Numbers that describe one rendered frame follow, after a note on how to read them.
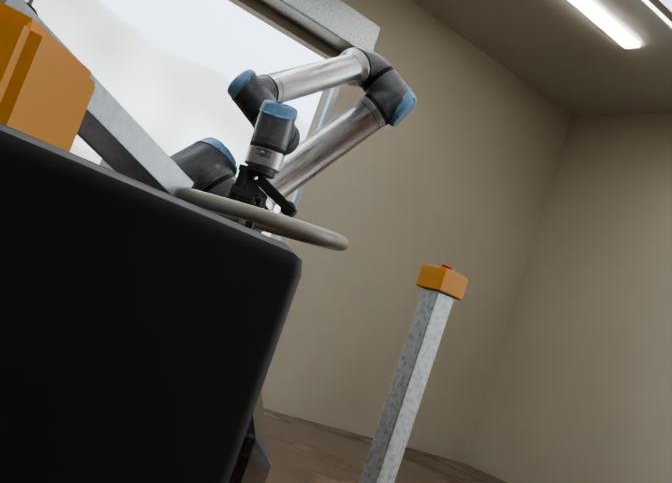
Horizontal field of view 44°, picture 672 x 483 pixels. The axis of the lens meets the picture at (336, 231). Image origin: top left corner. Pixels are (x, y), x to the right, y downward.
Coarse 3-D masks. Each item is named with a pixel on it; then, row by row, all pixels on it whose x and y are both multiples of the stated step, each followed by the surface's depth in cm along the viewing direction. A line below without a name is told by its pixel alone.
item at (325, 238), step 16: (192, 192) 154; (208, 208) 153; (224, 208) 153; (240, 208) 153; (256, 208) 154; (256, 224) 198; (272, 224) 155; (288, 224) 156; (304, 224) 158; (304, 240) 193; (320, 240) 162; (336, 240) 166
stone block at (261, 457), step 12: (252, 420) 105; (264, 420) 117; (252, 432) 104; (264, 432) 114; (252, 444) 103; (264, 444) 111; (240, 456) 102; (252, 456) 104; (264, 456) 109; (240, 468) 102; (252, 468) 105; (264, 468) 111; (240, 480) 103; (252, 480) 107; (264, 480) 112
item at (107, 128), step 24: (0, 0) 117; (96, 96) 135; (96, 120) 136; (120, 120) 140; (96, 144) 148; (120, 144) 141; (144, 144) 145; (120, 168) 153; (144, 168) 146; (168, 168) 150; (168, 192) 152
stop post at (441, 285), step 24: (432, 288) 278; (456, 288) 280; (432, 312) 277; (408, 336) 281; (432, 336) 278; (408, 360) 278; (432, 360) 279; (408, 384) 274; (384, 408) 278; (408, 408) 275; (384, 432) 274; (408, 432) 276; (384, 456) 271; (360, 480) 275; (384, 480) 272
